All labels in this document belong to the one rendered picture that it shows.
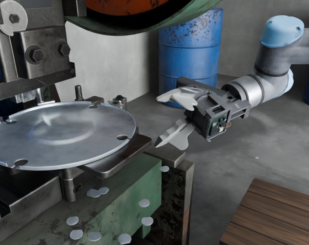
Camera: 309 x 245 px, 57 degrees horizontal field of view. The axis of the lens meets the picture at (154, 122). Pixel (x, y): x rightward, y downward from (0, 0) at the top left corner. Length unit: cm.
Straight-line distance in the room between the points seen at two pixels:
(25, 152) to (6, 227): 13
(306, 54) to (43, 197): 60
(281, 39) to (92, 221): 51
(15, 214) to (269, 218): 78
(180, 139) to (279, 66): 26
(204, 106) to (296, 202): 67
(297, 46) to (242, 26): 317
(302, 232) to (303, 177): 96
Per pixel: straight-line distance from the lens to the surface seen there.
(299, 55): 68
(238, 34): 385
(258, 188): 119
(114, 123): 61
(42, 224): 60
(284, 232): 104
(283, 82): 72
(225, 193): 171
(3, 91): 58
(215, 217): 155
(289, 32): 64
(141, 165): 71
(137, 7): 83
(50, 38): 57
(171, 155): 76
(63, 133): 58
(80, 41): 236
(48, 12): 61
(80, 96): 79
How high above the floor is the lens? 104
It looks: 25 degrees down
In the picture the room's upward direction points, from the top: straight up
